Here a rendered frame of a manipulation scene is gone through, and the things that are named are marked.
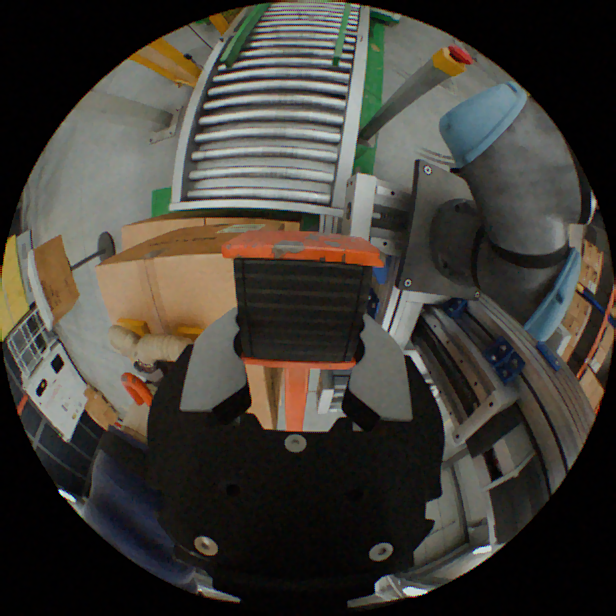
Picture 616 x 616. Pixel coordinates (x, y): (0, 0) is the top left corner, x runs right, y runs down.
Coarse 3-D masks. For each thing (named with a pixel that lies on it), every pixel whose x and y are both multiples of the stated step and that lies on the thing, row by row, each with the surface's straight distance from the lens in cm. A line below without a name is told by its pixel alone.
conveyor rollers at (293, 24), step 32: (320, 0) 182; (256, 32) 140; (288, 32) 131; (320, 32) 135; (256, 64) 112; (288, 64) 109; (320, 64) 107; (256, 96) 95; (288, 96) 92; (320, 96) 92; (256, 128) 86; (288, 128) 84; (192, 160) 96; (320, 160) 81; (192, 192) 91; (224, 192) 84; (256, 192) 79; (288, 192) 77; (320, 192) 79
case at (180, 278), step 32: (224, 224) 68; (256, 224) 61; (128, 256) 45; (160, 256) 34; (192, 256) 30; (128, 288) 43; (160, 288) 36; (192, 288) 32; (224, 288) 30; (160, 320) 40; (192, 320) 36; (256, 384) 42
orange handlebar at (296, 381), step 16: (288, 368) 16; (128, 384) 35; (144, 384) 34; (288, 384) 18; (304, 384) 18; (144, 400) 36; (288, 400) 20; (304, 400) 20; (288, 416) 23; (304, 416) 24
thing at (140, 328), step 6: (120, 318) 50; (120, 324) 49; (126, 324) 47; (132, 324) 45; (138, 324) 44; (144, 324) 44; (132, 330) 46; (138, 330) 44; (144, 330) 44; (138, 366) 49
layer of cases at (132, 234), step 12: (156, 216) 150; (168, 216) 126; (180, 216) 112; (192, 216) 102; (204, 216) 96; (216, 216) 92; (228, 216) 89; (240, 216) 89; (252, 216) 90; (264, 216) 92; (276, 216) 96; (288, 216) 103; (300, 216) 113; (132, 228) 119; (144, 228) 112; (156, 228) 105; (168, 228) 100; (288, 228) 78; (300, 228) 97; (132, 240) 121; (144, 240) 113
